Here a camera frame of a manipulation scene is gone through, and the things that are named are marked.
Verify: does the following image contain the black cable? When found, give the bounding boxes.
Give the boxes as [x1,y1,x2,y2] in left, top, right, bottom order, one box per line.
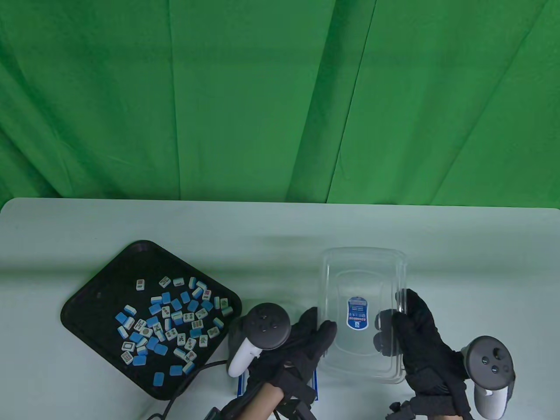
[148,360,229,420]

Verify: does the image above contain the black right hand controller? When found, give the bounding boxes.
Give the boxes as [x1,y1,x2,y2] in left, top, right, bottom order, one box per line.
[464,336,516,418]

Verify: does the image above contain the clear box with blue clips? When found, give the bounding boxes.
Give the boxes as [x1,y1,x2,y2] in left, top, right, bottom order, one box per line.
[227,301,322,402]

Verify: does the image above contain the person's left hand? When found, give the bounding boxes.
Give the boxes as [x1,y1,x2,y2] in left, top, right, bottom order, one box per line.
[245,306,338,412]

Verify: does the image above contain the clear plastic lid with label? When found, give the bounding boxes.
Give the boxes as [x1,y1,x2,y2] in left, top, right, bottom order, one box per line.
[321,247,407,385]

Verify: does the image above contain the green backdrop cloth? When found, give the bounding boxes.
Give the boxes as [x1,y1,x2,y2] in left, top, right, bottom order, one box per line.
[0,0,560,210]

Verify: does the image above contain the black plastic tray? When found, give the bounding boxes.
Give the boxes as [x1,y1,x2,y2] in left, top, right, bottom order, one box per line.
[60,240,243,401]

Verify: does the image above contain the pile of blue mahjong tiles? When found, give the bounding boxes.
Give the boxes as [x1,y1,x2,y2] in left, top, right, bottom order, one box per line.
[116,276,235,388]

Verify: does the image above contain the person's right hand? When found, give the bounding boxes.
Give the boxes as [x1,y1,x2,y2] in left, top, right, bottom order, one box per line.
[374,289,472,420]

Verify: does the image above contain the person's left forearm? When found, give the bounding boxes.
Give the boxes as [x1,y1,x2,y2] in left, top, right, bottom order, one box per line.
[223,385,284,420]

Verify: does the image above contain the black hand controller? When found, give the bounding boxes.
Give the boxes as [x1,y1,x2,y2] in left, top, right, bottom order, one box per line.
[464,336,516,418]
[227,303,293,378]

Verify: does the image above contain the black left hand controller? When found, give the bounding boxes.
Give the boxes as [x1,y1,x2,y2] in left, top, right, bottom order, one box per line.
[227,303,293,378]

